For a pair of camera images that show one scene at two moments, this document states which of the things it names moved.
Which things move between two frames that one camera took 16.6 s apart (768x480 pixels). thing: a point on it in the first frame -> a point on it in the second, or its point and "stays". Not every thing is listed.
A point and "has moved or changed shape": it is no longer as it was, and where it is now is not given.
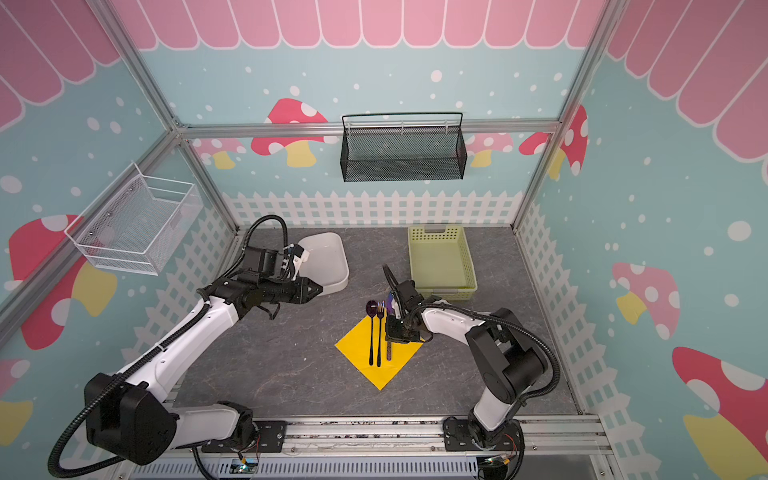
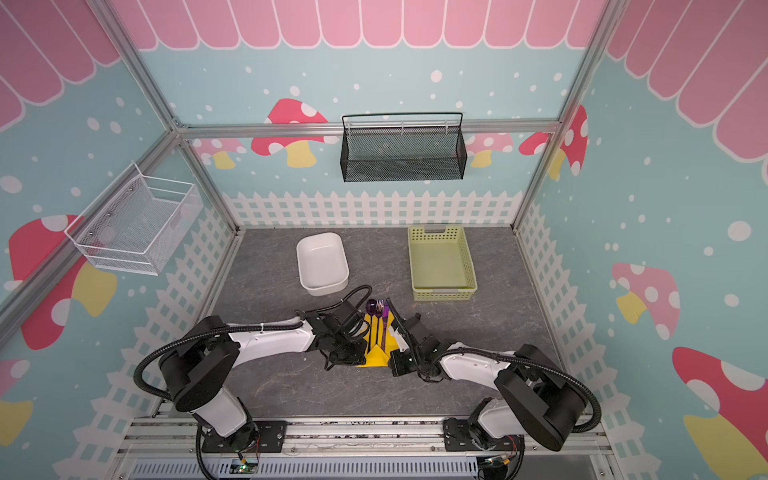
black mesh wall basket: x=390 y=154 stays
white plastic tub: x=327 y=262 stays
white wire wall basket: x=137 y=223 stays
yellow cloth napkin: x=356 y=347 has moved or changed shape
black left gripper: x=302 y=290 -> x=358 y=358
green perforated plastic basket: x=440 y=262 stays
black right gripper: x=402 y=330 -> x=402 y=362
